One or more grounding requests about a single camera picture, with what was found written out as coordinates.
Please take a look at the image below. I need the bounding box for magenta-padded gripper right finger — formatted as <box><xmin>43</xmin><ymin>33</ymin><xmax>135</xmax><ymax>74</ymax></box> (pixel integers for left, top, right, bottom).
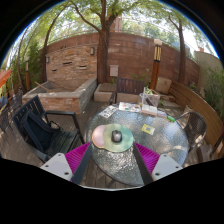
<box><xmin>132</xmin><ymin>142</ymin><xmax>184</xmax><ymax>186</ymax></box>

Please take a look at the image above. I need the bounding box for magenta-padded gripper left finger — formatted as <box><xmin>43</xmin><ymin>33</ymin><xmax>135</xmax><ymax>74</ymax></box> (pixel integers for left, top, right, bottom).
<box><xmin>39</xmin><ymin>142</ymin><xmax>94</xmax><ymax>185</ymax></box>

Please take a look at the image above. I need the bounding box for dark grey computer mouse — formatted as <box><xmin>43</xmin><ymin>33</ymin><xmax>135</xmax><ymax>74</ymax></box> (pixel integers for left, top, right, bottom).
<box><xmin>111</xmin><ymin>129</ymin><xmax>123</xmax><ymax>144</ymax></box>

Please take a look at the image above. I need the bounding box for round iridescent mouse pad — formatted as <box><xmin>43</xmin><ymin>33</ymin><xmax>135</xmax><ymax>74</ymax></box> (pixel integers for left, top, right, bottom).
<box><xmin>91</xmin><ymin>123</ymin><xmax>135</xmax><ymax>154</ymax></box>

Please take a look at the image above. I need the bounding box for black slatted chair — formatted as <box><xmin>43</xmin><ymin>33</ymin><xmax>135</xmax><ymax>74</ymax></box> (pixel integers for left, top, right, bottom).
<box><xmin>11</xmin><ymin>95</ymin><xmax>86</xmax><ymax>163</ymax></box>

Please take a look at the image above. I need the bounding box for black bag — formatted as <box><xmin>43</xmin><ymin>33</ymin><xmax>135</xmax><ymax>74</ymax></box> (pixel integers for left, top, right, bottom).
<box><xmin>23</xmin><ymin>111</ymin><xmax>63</xmax><ymax>153</ymax></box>

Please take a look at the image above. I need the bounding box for yellow card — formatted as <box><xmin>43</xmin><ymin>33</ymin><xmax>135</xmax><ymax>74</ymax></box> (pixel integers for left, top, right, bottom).
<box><xmin>140</xmin><ymin>123</ymin><xmax>156</xmax><ymax>136</ymax></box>

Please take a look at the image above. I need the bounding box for thin blue-white book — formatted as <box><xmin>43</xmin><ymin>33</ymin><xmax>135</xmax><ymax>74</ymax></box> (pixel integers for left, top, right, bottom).
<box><xmin>156</xmin><ymin>109</ymin><xmax>168</xmax><ymax>118</ymax></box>

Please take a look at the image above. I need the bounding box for concrete planter with plant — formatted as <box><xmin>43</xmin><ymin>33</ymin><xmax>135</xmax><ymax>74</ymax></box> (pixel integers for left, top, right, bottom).
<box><xmin>144</xmin><ymin>87</ymin><xmax>162</xmax><ymax>108</ymax></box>

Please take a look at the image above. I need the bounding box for colourful picture book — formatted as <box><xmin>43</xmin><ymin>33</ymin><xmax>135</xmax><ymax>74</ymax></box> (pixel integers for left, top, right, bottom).
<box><xmin>118</xmin><ymin>101</ymin><xmax>142</xmax><ymax>113</ymax></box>

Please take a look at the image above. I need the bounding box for curved wooden bench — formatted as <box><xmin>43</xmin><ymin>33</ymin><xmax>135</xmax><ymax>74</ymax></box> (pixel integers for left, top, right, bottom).
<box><xmin>168</xmin><ymin>81</ymin><xmax>224</xmax><ymax>158</ymax></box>

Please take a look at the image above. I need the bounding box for white number plate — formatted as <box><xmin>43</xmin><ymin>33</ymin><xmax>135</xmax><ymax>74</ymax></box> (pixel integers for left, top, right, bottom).
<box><xmin>98</xmin><ymin>105</ymin><xmax>118</xmax><ymax>119</ymax></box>

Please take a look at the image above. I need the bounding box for pale stone block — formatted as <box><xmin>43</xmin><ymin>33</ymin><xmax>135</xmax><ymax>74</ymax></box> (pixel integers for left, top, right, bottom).
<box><xmin>155</xmin><ymin>77</ymin><xmax>173</xmax><ymax>94</ymax></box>

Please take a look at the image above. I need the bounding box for low concrete planter box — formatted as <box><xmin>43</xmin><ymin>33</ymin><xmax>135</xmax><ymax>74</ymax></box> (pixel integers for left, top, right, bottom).
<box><xmin>93</xmin><ymin>83</ymin><xmax>118</xmax><ymax>103</ymax></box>

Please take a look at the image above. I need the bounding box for dark wooden bench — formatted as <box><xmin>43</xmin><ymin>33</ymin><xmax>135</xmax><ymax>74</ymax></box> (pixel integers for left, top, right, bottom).
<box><xmin>109</xmin><ymin>77</ymin><xmax>145</xmax><ymax>104</ymax></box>

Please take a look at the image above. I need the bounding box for thin curved tree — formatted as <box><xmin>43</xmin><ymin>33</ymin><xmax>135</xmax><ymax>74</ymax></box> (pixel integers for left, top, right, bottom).
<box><xmin>41</xmin><ymin>6</ymin><xmax>68</xmax><ymax>83</ymax></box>

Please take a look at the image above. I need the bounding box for slim leaning tree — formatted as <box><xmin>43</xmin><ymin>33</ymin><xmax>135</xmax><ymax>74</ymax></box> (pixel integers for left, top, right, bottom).
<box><xmin>168</xmin><ymin>13</ymin><xmax>188</xmax><ymax>84</ymax></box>

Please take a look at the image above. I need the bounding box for forked tree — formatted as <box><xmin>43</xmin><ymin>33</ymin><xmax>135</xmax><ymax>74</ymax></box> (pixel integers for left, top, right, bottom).
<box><xmin>68</xmin><ymin>0</ymin><xmax>141</xmax><ymax>84</ymax></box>

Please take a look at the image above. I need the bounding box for wooden garden lamp post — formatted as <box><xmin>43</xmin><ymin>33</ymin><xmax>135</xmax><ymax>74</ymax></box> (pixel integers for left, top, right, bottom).
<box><xmin>148</xmin><ymin>38</ymin><xmax>163</xmax><ymax>90</ymax></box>

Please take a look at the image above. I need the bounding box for white wall box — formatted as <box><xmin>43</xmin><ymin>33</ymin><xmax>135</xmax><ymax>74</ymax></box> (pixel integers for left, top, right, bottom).
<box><xmin>109</xmin><ymin>64</ymin><xmax>120</xmax><ymax>77</ymax></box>

